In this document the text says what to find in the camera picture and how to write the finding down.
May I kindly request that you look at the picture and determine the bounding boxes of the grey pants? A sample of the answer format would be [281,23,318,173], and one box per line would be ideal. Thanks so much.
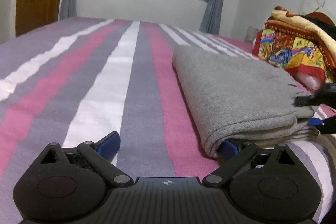
[172,46,318,157]

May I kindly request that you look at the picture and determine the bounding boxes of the striped pink purple bedsheet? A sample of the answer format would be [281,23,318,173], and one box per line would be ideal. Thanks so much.
[1,18,335,223]

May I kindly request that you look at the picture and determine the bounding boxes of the black garment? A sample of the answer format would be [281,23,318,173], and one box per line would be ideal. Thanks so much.
[301,15,336,39]

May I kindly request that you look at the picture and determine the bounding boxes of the colourful folded blanket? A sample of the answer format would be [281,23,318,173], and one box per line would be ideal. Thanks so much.
[252,18,335,83]

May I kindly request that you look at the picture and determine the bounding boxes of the wooden headboard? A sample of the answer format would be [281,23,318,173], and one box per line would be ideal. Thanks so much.
[306,12,335,26]

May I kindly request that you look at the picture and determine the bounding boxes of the cream brown patterned blanket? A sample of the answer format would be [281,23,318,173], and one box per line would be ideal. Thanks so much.
[271,6,336,59]

